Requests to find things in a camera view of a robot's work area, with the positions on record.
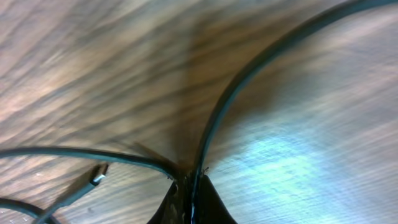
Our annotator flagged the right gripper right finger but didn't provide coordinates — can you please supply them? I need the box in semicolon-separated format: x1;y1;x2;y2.
194;175;237;224

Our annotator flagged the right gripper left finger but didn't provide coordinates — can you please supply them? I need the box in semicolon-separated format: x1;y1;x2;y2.
147;181;187;224

